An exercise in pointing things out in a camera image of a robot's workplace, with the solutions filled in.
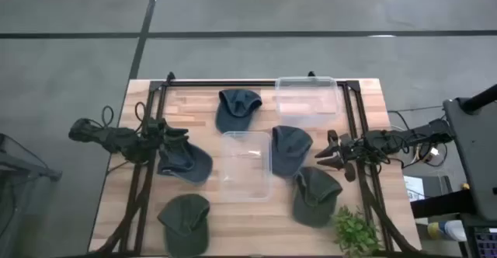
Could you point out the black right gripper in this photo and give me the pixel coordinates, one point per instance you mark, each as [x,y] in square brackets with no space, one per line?
[351,149]

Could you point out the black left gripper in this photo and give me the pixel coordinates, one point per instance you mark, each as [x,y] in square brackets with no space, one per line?
[157,133]

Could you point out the blue denim cap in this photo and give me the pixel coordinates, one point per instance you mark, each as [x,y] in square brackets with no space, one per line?
[235,114]
[190,164]
[289,149]

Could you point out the dark green cap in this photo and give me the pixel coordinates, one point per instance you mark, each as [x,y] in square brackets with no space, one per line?
[186,227]
[314,199]

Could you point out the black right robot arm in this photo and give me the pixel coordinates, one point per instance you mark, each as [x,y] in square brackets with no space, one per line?
[411,135]

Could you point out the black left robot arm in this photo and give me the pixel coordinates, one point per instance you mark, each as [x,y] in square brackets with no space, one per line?
[112,137]

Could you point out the clear plastic container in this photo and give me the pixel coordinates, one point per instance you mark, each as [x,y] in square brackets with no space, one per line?
[308,102]
[244,168]

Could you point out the small green plant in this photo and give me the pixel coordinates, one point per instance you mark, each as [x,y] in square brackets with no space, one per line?
[355,232]

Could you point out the white paper sheet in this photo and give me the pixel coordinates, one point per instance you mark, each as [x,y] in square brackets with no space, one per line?
[413,190]

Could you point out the black cart shelf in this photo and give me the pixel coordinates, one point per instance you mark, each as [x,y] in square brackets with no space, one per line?
[442,205]

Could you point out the white yellow spray bottle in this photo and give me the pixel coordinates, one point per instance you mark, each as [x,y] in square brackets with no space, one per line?
[446,231]

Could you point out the grey cart panel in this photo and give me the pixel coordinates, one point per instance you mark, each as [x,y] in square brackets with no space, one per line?
[475,153]

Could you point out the black pole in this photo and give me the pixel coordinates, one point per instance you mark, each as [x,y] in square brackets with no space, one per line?
[479,99]

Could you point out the grey metal stand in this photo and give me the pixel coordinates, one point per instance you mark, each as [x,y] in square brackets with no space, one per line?
[23,164]

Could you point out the dark keyboard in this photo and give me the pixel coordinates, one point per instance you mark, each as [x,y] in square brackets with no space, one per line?
[485,244]

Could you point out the black aluminium frame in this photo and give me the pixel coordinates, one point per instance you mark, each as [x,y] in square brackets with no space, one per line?
[144,211]

